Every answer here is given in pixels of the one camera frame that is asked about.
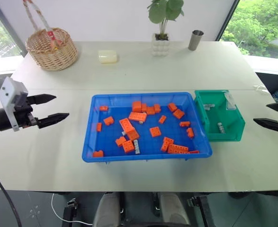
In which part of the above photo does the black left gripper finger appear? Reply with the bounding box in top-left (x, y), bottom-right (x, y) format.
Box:
top-left (27, 94), bottom-right (57, 106)
top-left (36, 113), bottom-right (70, 130)

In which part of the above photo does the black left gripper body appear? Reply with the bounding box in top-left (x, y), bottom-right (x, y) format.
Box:
top-left (13, 91), bottom-right (39, 130)

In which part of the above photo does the green plastic bin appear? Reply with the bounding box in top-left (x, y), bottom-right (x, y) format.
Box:
top-left (194, 89), bottom-right (246, 142)

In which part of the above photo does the clear label holder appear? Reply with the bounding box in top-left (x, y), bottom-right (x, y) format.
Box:
top-left (224, 92), bottom-right (237, 111)

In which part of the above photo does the blue plastic bin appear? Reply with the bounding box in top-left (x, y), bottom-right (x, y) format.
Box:
top-left (81, 92), bottom-right (213, 164)

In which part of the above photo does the grey rounded shape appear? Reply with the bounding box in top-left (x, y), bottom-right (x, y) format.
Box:
top-left (92, 192), bottom-right (121, 227)
top-left (158, 192), bottom-right (191, 227)

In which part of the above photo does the metal cup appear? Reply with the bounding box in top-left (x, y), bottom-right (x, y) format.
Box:
top-left (188, 29), bottom-right (205, 52)

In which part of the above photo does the white bubble plant pot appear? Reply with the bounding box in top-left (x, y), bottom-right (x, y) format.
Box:
top-left (152, 33), bottom-right (170, 57)

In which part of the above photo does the green leafy plant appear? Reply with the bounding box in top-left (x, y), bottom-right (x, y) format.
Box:
top-left (146, 0), bottom-right (185, 40)

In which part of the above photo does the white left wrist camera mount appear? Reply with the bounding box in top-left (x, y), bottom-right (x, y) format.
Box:
top-left (0, 77), bottom-right (28, 132)

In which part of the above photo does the wicker basket with handle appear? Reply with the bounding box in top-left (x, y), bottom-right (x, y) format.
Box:
top-left (22, 0), bottom-right (79, 72)

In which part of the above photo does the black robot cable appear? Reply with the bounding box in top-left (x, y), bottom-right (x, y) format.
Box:
top-left (0, 165), bottom-right (23, 227)

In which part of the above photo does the black table leg bracket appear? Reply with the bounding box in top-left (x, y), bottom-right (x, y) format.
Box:
top-left (63, 198), bottom-right (79, 223)
top-left (187, 194), bottom-right (215, 227)

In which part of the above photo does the white floor cable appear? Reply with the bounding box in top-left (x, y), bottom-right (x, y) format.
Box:
top-left (51, 192), bottom-right (94, 226)

